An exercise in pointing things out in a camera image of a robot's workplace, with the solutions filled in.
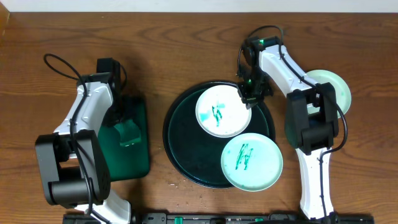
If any green scrub sponge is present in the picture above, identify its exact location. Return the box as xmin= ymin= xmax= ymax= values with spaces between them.
xmin=114 ymin=119 xmax=141 ymax=147

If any white plate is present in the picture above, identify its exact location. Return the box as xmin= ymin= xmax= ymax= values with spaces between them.
xmin=195 ymin=84 xmax=252 ymax=138
xmin=220 ymin=133 xmax=283 ymax=192
xmin=307 ymin=70 xmax=352 ymax=114

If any white plate top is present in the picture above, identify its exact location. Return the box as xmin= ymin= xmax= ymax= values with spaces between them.
xmin=307 ymin=70 xmax=352 ymax=114

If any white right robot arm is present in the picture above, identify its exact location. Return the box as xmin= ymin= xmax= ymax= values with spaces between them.
xmin=237 ymin=40 xmax=344 ymax=222

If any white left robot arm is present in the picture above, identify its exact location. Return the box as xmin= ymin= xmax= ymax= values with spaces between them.
xmin=35 ymin=72 xmax=132 ymax=223

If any rectangular green water tray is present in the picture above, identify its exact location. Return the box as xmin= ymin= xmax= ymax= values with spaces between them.
xmin=98 ymin=96 xmax=150 ymax=182

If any round black serving tray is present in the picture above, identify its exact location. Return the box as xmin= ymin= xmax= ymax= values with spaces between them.
xmin=163 ymin=81 xmax=275 ymax=189

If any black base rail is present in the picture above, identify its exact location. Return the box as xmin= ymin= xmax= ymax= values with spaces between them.
xmin=136 ymin=213 xmax=375 ymax=224

